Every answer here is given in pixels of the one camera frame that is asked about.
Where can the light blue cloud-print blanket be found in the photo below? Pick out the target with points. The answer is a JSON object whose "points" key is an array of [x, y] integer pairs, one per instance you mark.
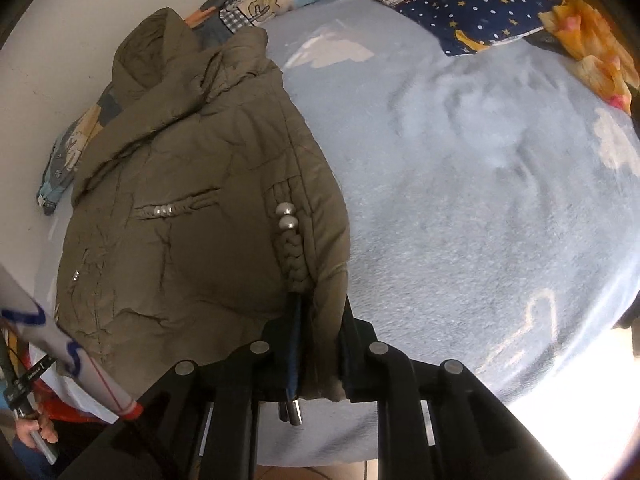
{"points": [[475, 210]]}

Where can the patchwork print quilt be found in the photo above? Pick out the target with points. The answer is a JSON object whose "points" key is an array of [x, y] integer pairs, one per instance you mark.
{"points": [[260, 5]]}

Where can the olive padded jacket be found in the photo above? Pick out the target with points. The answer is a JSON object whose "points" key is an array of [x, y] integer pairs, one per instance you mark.
{"points": [[200, 185]]}

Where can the red plastic bag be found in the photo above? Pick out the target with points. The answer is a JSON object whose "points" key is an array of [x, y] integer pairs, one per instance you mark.
{"points": [[75, 410]]}

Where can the orange cloth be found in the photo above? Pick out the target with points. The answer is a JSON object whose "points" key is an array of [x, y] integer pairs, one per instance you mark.
{"points": [[585, 25]]}

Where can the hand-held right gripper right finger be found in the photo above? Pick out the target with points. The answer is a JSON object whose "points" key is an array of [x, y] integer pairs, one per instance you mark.
{"points": [[350, 360]]}

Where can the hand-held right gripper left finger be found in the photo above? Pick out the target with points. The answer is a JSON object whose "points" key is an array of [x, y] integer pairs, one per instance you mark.
{"points": [[292, 355]]}

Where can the person's left hand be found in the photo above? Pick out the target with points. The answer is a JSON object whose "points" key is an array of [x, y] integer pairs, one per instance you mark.
{"points": [[45, 430]]}

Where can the navy star-print pillow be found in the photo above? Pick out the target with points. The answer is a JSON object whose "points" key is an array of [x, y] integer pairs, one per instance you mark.
{"points": [[475, 5]]}

